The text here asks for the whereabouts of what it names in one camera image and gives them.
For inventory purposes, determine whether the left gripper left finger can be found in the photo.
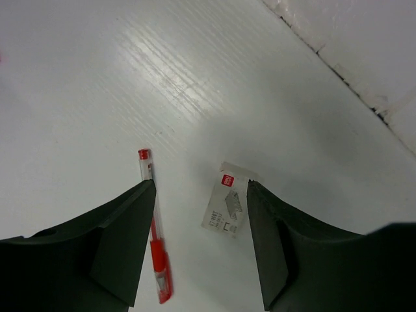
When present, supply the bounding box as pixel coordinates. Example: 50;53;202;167
1;180;156;311

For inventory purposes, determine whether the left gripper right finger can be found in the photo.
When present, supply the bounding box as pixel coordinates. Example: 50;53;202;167
247;181;415;311

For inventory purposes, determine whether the white eraser block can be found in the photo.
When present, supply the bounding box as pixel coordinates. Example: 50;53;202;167
201;162;262;238

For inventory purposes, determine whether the red gel pen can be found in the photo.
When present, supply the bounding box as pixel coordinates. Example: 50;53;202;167
138;148;173;304

